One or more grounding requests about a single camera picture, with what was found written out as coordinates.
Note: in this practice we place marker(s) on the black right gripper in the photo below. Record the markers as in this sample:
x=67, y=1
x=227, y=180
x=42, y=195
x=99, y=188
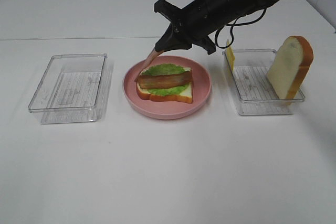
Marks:
x=188, y=27

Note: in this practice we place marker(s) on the bacon strip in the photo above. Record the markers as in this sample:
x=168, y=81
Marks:
x=164, y=81
x=152, y=55

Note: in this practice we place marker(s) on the green lettuce leaf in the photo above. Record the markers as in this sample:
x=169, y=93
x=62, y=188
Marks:
x=163, y=69

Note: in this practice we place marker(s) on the bread slice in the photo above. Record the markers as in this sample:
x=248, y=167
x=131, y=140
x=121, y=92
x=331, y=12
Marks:
x=185, y=97
x=290, y=67

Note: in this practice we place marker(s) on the yellow cheese slice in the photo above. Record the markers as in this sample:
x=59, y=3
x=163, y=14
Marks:
x=230, y=55

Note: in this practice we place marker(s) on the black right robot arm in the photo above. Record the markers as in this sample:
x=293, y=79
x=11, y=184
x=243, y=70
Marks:
x=222, y=12

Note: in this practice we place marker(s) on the pink round plate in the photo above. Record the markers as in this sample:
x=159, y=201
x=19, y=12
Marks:
x=169, y=110

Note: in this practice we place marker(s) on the right clear plastic tray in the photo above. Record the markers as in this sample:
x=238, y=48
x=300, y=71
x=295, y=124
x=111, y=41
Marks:
x=252, y=93

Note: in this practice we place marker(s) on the clear plastic tray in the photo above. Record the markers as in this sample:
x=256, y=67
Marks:
x=73, y=89
x=252, y=93

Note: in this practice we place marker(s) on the left clear plastic tray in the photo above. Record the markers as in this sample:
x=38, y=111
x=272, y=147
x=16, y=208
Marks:
x=73, y=89

